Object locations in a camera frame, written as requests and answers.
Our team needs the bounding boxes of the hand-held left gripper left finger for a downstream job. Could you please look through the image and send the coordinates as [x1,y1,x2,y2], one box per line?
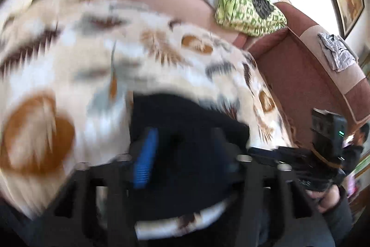
[35,127,159,247]

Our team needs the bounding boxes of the grey crumpled cloth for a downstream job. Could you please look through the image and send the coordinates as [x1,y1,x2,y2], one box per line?
[317,32,358,72]

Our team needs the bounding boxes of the person's right forearm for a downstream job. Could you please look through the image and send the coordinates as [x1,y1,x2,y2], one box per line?
[323,186,355,247]

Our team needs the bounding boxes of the red-brown sofa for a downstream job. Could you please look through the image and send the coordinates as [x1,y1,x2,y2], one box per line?
[246,1,367,146]

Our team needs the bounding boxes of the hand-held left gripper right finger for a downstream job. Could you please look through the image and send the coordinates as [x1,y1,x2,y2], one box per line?
[234,155,336,247]

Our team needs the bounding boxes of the green patterned quilt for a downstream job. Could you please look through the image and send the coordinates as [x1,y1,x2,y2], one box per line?
[214,0,288,37]

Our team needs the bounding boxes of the leaf print blanket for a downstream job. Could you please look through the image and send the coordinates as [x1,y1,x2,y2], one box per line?
[0,0,295,239]

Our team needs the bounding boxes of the black pants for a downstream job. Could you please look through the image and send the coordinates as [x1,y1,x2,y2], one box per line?
[129,92,252,220]

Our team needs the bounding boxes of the person's right hand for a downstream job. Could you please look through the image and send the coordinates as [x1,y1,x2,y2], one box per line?
[306,185,342,213]

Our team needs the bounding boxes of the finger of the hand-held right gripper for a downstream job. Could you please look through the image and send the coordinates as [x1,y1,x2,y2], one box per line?
[248,147,282,163]

